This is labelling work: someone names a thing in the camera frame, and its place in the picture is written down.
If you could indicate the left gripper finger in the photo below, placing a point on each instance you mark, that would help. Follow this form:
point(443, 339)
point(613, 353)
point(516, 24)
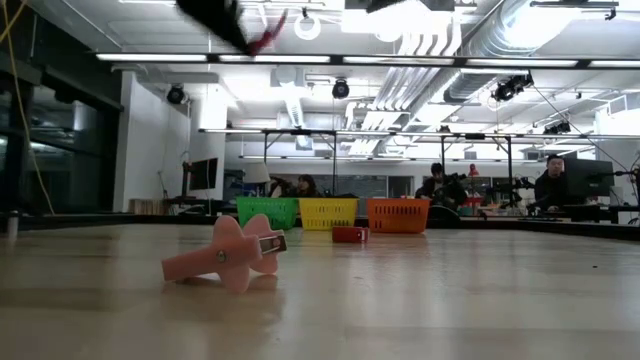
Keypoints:
point(220, 20)

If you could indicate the black background robot arm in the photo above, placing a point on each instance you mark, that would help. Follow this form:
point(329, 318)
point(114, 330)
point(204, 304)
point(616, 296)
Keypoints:
point(515, 186)

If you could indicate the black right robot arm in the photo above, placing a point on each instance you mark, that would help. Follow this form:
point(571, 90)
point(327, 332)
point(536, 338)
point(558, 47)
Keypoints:
point(385, 5)

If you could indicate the red mini stapler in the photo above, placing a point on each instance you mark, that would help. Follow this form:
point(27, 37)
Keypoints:
point(347, 235)

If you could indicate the black overhead light bar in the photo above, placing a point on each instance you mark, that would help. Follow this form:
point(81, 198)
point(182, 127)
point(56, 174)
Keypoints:
point(336, 60)

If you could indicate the black computer monitor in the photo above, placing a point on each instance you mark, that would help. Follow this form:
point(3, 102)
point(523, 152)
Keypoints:
point(590, 177)
point(204, 174)

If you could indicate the white table lamp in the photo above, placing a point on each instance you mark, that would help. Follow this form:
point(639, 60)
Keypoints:
point(256, 174)

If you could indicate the person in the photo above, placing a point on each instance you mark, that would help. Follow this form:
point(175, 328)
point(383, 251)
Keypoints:
point(550, 192)
point(306, 186)
point(440, 190)

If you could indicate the green plastic basket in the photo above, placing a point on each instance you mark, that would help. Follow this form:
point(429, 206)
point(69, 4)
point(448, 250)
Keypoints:
point(265, 212)

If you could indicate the wooden crate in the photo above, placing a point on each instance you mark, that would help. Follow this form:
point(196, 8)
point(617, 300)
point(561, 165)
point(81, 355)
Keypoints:
point(146, 206)

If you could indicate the yellow plastic basket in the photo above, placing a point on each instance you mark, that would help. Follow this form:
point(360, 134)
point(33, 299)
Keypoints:
point(327, 214)

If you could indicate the orange-red plastic basket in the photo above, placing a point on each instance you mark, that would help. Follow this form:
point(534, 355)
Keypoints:
point(397, 215)

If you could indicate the small grey cylinder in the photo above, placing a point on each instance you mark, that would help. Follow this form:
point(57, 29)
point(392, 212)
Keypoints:
point(12, 225)

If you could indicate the black round camera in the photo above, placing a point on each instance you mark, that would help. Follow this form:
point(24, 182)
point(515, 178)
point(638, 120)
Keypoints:
point(176, 95)
point(341, 90)

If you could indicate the black metal rig frame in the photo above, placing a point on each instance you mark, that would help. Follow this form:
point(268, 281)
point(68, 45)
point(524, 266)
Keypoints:
point(300, 132)

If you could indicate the black camera cluster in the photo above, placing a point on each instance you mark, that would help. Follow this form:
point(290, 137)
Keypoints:
point(510, 90)

